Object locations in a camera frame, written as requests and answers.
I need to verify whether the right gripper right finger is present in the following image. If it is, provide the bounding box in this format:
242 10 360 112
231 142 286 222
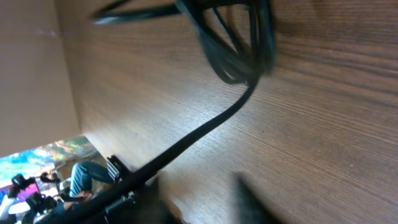
234 174 280 224

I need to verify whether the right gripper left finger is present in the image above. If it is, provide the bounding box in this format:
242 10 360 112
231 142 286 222
106 179 183 224

